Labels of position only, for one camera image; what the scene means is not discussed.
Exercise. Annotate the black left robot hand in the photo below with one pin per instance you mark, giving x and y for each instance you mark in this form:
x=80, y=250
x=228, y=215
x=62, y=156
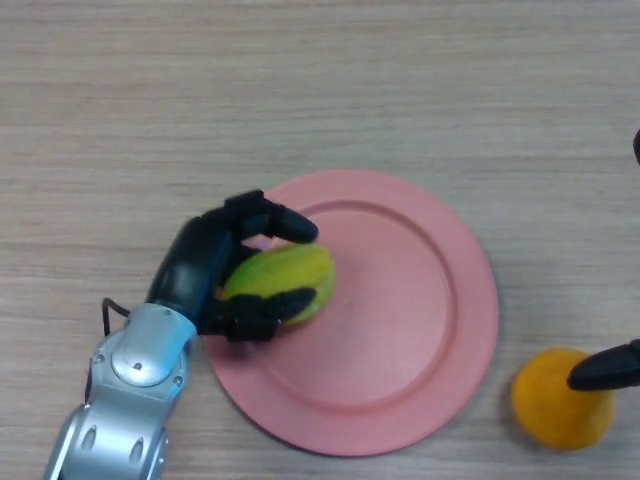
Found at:
x=190, y=270

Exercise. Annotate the pink round plate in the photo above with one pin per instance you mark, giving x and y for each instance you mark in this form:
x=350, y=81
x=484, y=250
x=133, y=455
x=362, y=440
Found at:
x=390, y=325

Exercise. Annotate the orange round fruit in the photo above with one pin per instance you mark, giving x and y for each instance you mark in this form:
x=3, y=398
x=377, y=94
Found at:
x=560, y=415

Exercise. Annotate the yellow green starfruit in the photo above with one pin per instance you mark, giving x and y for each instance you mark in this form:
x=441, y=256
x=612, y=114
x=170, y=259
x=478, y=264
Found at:
x=280, y=270

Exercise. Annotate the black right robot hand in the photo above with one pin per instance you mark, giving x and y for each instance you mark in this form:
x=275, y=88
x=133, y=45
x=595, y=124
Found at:
x=607, y=372

